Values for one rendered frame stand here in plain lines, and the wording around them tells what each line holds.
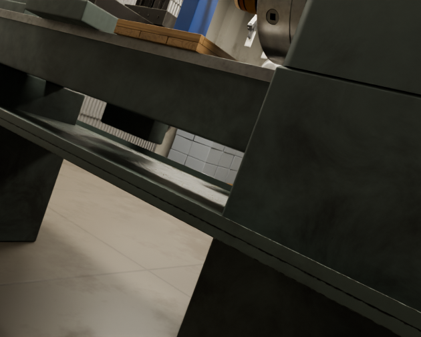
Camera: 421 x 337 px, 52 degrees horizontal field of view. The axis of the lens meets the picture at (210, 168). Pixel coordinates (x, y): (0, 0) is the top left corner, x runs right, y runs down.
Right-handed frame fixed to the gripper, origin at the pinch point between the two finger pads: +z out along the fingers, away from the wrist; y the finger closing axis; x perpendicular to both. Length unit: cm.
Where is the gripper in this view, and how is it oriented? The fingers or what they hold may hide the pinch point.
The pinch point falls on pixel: (256, 50)
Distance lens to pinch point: 194.8
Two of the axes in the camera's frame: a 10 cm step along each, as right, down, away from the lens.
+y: 6.1, 1.7, 7.7
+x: -7.2, -3.0, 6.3
